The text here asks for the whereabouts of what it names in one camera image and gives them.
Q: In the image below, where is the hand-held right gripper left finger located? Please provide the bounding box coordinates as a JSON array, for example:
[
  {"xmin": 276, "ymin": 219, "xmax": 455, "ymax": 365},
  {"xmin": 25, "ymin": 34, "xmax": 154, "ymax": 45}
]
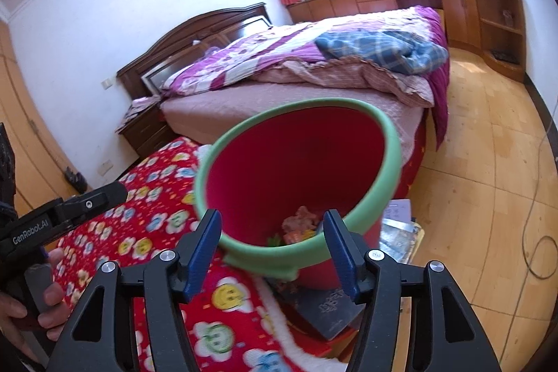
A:
[{"xmin": 52, "ymin": 208, "xmax": 223, "ymax": 372}]

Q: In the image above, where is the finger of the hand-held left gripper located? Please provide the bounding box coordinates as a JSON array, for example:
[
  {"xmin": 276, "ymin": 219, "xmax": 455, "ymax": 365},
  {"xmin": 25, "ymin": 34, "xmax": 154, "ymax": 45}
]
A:
[{"xmin": 59, "ymin": 181, "xmax": 129, "ymax": 227}]

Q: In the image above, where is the dark wooden nightstand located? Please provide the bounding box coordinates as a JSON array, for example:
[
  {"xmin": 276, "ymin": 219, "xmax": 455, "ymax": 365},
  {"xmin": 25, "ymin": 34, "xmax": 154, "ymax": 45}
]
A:
[{"xmin": 120, "ymin": 104, "xmax": 177, "ymax": 157}]

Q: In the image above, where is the wooden wardrobe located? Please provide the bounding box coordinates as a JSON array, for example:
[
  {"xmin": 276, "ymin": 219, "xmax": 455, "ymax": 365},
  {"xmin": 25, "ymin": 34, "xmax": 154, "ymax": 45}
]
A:
[{"xmin": 0, "ymin": 23, "xmax": 83, "ymax": 220}]

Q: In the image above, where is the white booklet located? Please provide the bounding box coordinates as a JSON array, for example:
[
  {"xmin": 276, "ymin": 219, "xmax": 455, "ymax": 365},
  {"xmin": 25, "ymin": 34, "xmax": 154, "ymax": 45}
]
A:
[{"xmin": 386, "ymin": 200, "xmax": 413, "ymax": 225}]

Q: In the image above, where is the blue plaid blanket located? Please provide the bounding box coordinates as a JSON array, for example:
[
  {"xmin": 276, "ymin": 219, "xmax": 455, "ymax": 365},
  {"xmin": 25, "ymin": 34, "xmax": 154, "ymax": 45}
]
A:
[{"xmin": 315, "ymin": 30, "xmax": 450, "ymax": 74}]

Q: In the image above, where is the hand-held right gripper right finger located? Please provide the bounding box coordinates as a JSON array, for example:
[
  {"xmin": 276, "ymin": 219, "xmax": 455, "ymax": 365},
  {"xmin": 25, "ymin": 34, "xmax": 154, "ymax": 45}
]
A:
[{"xmin": 322, "ymin": 208, "xmax": 502, "ymax": 372}]

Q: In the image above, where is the red smiley flower blanket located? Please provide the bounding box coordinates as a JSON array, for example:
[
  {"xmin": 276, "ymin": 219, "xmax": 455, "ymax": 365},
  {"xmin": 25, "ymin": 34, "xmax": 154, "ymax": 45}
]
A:
[{"xmin": 56, "ymin": 137, "xmax": 345, "ymax": 372}]

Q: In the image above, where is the person's left hand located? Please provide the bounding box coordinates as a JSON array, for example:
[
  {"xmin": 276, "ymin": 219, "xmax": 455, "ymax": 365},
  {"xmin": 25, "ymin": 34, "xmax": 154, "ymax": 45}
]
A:
[{"xmin": 37, "ymin": 248, "xmax": 71, "ymax": 330}]

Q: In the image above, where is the bed with pink sheet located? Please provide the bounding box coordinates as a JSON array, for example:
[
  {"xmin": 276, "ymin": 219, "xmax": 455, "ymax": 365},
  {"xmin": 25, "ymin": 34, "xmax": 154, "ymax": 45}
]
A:
[{"xmin": 159, "ymin": 6, "xmax": 451, "ymax": 190}]

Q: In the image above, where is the white floor cable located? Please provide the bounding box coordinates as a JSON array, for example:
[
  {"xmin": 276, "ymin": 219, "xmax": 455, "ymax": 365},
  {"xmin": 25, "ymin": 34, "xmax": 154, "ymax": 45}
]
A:
[{"xmin": 521, "ymin": 89, "xmax": 558, "ymax": 279}]

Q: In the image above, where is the low wooden cabinet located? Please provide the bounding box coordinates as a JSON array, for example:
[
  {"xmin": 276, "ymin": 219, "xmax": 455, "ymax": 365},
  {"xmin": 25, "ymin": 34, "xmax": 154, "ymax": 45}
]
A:
[{"xmin": 286, "ymin": 0, "xmax": 526, "ymax": 83}]

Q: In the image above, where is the red bin with green rim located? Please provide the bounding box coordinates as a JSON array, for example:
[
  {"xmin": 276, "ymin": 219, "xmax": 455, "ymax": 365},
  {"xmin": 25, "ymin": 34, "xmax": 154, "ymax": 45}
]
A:
[{"xmin": 195, "ymin": 97, "xmax": 402, "ymax": 291}]

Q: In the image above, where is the dark wooden headboard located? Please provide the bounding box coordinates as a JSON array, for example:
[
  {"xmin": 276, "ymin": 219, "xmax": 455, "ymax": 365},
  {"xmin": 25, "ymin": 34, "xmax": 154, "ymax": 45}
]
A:
[{"xmin": 116, "ymin": 2, "xmax": 273, "ymax": 98}]

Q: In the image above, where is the dark hardcover book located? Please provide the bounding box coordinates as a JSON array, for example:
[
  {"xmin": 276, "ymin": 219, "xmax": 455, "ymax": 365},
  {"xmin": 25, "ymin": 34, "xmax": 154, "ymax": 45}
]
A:
[{"xmin": 268, "ymin": 278, "xmax": 369, "ymax": 341}]

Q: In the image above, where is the pale clothes pile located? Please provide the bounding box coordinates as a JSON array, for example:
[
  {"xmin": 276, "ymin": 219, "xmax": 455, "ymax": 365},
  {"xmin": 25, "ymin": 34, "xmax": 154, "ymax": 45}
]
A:
[{"xmin": 115, "ymin": 95, "xmax": 162, "ymax": 133}]

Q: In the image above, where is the purple patchwork quilt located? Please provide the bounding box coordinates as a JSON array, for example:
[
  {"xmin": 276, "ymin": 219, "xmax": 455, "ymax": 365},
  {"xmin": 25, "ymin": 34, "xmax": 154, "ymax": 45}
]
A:
[{"xmin": 161, "ymin": 6, "xmax": 451, "ymax": 148}]

